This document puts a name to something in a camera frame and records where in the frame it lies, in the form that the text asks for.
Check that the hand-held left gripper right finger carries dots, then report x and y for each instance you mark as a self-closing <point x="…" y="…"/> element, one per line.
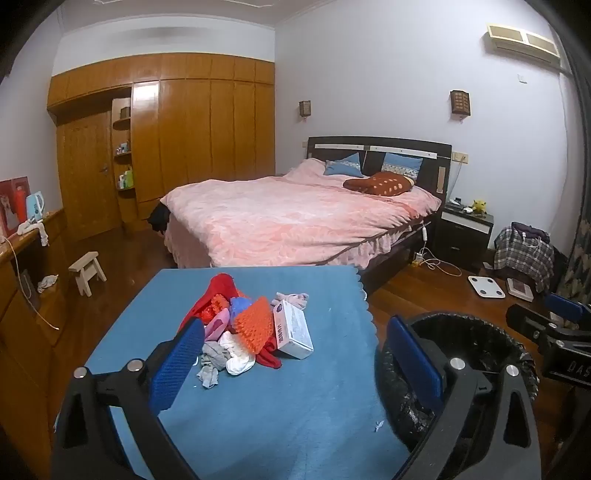
<point x="411" y="364"/>

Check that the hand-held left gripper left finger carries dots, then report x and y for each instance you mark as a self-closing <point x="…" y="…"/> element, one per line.
<point x="178" y="364"/>

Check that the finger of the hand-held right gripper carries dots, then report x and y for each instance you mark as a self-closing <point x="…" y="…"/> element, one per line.
<point x="570" y="309"/>
<point x="531" y="323"/>

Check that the grey sock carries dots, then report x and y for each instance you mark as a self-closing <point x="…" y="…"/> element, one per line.
<point x="212" y="364"/>

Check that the black trash bin with bag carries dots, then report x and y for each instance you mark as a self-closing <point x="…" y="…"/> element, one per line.
<point x="485" y="337"/>

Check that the pink cloth piece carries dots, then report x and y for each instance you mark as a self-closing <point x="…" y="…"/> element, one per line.
<point x="216" y="326"/>

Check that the white knit sock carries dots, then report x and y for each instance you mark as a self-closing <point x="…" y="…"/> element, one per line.
<point x="238" y="357"/>

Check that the orange bumpy chenille mitt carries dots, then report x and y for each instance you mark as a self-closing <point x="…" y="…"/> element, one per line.
<point x="253" y="327"/>

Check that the blue cloth piece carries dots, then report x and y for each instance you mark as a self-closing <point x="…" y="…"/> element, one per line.
<point x="239" y="307"/>

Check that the red fleece glove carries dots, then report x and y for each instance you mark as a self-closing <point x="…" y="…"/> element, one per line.
<point x="221" y="286"/>
<point x="268" y="357"/>

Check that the white cardboard box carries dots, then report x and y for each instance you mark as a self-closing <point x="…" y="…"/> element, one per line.
<point x="293" y="330"/>

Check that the knotted lilac socks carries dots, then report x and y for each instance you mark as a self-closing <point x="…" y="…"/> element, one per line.
<point x="291" y="300"/>

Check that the red panel bathroom scale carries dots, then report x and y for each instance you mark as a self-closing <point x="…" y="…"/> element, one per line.
<point x="521" y="290"/>

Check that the patterned curtain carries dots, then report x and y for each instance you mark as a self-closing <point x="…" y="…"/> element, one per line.
<point x="579" y="267"/>

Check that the white bathroom scale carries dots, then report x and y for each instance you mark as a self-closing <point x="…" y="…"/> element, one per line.
<point x="485" y="286"/>

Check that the plaid cloth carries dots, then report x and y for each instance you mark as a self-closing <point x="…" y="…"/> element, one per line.
<point x="521" y="258"/>

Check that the white paper scrap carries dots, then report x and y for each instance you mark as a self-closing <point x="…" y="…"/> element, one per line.
<point x="379" y="426"/>

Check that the dark garment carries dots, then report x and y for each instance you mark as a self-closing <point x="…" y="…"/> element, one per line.
<point x="531" y="230"/>

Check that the yellow power strip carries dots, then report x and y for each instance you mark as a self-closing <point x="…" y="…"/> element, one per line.
<point x="418" y="261"/>

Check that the black nightstand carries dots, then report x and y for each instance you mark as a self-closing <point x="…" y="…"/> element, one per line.
<point x="461" y="240"/>

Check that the blue table cloth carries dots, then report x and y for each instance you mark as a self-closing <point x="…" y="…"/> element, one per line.
<point x="300" y="406"/>

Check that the yellow plush toy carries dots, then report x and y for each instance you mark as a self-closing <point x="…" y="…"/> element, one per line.
<point x="479" y="207"/>

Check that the small wooden stool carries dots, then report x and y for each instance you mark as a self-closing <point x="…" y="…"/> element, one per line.
<point x="87" y="272"/>

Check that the black cloth bundle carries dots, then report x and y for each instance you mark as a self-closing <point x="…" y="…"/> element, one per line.
<point x="159" y="219"/>

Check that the crumpled white cloth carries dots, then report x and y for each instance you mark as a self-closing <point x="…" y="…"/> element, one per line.
<point x="47" y="284"/>

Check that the wooden dresser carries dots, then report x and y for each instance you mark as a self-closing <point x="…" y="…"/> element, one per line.
<point x="18" y="323"/>

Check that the brown dotted pillow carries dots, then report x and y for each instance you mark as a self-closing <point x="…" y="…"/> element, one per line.
<point x="378" y="184"/>

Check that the bed with pink blanket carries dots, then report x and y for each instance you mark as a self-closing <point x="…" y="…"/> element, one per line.
<point x="286" y="212"/>

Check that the green bottle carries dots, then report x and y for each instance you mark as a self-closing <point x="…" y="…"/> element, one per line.
<point x="127" y="177"/>

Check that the bed with pink cover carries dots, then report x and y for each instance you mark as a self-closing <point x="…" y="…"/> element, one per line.
<point x="436" y="152"/>

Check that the blue pillow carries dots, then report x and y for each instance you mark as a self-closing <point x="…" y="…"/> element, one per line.
<point x="344" y="165"/>
<point x="401" y="164"/>

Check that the wooden door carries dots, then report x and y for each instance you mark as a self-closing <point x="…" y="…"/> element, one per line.
<point x="85" y="175"/>

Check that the light blue kettle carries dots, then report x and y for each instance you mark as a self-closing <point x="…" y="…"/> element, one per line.
<point x="34" y="207"/>

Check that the red gift box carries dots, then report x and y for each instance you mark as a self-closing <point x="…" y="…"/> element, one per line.
<point x="9" y="207"/>

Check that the wooden wardrobe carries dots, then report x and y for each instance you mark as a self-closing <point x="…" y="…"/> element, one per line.
<point x="207" y="129"/>

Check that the wall socket strip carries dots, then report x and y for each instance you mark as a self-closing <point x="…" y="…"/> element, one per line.
<point x="460" y="157"/>

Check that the wooden wall lamp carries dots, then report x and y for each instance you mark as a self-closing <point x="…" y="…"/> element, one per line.
<point x="460" y="102"/>
<point x="304" y="108"/>

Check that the wall air conditioner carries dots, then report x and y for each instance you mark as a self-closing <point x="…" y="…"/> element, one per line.
<point x="521" y="44"/>

